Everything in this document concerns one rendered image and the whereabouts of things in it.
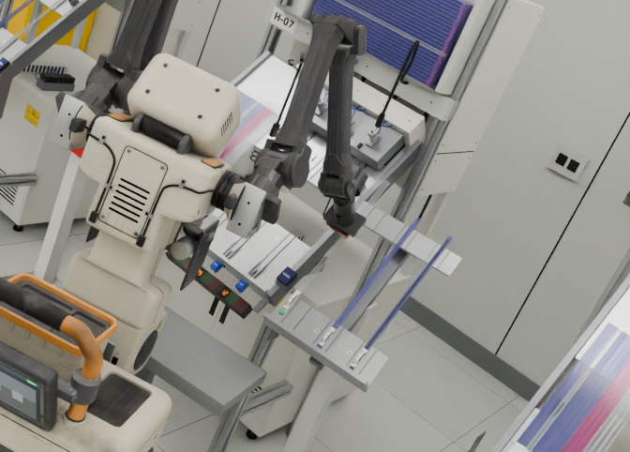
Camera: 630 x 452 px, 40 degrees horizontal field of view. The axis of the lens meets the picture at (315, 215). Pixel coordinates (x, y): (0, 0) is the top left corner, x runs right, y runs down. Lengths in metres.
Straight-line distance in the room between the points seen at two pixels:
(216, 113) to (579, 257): 2.65
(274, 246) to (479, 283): 1.91
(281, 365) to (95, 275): 1.12
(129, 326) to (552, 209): 2.60
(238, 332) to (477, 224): 1.67
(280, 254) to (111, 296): 0.76
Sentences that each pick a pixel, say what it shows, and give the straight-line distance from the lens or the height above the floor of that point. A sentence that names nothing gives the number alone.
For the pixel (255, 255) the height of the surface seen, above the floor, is 0.77.
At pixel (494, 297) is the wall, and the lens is 4.33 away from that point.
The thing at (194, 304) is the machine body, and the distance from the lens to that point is 3.15.
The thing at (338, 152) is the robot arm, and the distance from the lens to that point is 2.13.
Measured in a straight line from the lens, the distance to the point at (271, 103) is 2.96.
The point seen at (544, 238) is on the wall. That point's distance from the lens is 4.19.
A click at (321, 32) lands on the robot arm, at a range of 2.01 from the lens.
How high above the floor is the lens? 1.85
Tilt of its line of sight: 21 degrees down
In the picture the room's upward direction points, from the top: 23 degrees clockwise
